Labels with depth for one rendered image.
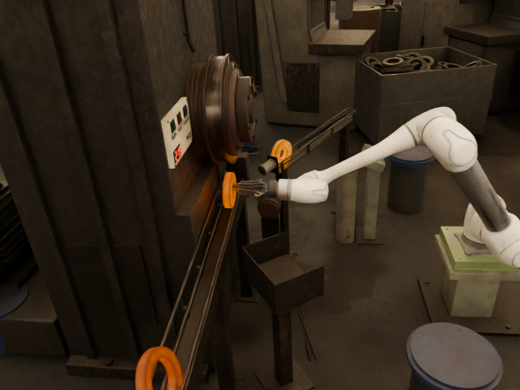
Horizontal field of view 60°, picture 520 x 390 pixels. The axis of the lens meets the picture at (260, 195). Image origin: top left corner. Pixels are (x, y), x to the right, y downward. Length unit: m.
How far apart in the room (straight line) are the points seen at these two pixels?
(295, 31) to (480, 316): 3.09
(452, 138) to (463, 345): 0.75
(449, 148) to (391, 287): 1.20
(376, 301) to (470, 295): 0.48
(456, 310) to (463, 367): 0.79
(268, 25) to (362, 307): 3.04
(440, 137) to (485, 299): 1.06
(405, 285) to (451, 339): 0.90
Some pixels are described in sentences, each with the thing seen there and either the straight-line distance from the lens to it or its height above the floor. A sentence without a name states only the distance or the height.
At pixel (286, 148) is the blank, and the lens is 2.53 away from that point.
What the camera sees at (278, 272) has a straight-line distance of 1.80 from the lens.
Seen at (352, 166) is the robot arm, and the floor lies 0.89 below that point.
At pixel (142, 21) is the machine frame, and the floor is 1.55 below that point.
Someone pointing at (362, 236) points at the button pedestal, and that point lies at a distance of 3.06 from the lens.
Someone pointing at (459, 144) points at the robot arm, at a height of 1.10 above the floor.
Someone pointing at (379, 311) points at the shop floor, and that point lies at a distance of 2.54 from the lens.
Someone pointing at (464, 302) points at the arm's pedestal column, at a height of 0.12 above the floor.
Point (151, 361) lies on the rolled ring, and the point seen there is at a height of 0.75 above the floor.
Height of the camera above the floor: 1.74
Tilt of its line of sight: 29 degrees down
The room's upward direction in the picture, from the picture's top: 4 degrees counter-clockwise
